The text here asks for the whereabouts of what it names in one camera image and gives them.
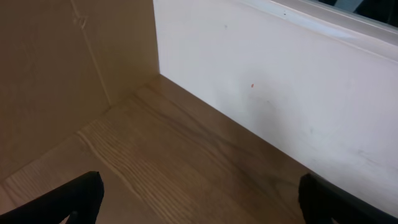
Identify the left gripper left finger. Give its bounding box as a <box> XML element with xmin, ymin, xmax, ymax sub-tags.
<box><xmin>1</xmin><ymin>171</ymin><xmax>104</xmax><ymax>224</ymax></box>

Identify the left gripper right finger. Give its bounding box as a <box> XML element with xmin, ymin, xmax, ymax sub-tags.
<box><xmin>298</xmin><ymin>173</ymin><xmax>397</xmax><ymax>224</ymax></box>

